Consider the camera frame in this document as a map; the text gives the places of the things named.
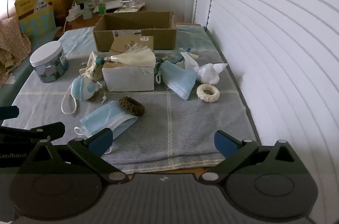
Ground cream tassel with silver cap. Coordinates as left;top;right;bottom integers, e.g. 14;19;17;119
94;43;156;69

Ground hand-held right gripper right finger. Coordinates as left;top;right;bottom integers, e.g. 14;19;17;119
199;130;313;185

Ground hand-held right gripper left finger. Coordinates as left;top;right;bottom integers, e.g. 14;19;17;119
14;128;129;183

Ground white louvered doors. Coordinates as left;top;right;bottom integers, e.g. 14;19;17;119
192;0;339;224

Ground brown scrunchie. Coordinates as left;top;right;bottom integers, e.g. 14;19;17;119
119;97;146;117

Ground teal tassel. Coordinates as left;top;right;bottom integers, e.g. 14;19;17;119
156;47;192;73

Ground cream straw tassel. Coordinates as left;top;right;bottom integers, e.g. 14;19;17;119
79;51;104;81

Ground cream scrunchie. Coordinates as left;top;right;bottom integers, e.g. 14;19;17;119
196;84;221;103

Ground wooden nightstand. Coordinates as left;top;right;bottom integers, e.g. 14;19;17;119
64;5;147;32

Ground green bed sheet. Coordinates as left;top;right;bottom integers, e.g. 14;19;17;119
0;55;36;111

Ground blue cup-shaped face mask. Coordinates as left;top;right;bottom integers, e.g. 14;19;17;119
61;76;102;115

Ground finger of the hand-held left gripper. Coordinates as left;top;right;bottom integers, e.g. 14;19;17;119
0;106;21;120
0;122;65;141

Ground cardboard box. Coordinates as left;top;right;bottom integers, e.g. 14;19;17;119
93;11;177;52

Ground white router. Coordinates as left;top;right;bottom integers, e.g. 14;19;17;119
104;0;146;13

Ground white power strip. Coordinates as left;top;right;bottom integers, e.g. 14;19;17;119
66;3;86;21

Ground yellow printed bag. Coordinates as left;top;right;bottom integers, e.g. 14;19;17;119
14;0;57;38

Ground small tan-topped box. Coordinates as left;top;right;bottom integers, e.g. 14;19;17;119
102;36;156;92

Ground white cloth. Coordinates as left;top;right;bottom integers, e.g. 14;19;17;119
181;52;229;84

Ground clear jar white lid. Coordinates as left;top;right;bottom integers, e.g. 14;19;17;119
29;41;69;84

